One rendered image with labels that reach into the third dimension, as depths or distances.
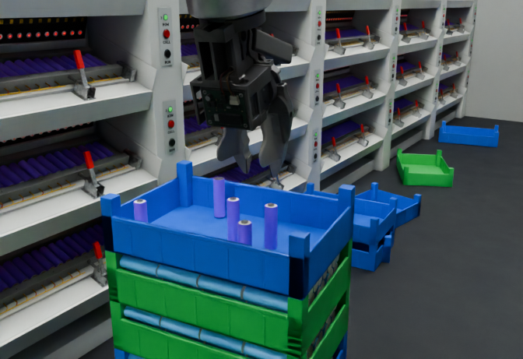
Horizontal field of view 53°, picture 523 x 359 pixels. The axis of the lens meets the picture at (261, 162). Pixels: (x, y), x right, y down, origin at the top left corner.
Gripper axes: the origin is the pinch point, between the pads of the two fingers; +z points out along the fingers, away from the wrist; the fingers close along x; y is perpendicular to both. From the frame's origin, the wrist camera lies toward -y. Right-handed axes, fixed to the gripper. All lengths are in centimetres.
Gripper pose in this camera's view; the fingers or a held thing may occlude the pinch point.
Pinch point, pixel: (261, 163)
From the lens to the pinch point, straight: 68.0
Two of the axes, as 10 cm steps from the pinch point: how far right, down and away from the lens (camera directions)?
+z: 1.2, 8.6, 5.0
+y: -4.3, 5.0, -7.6
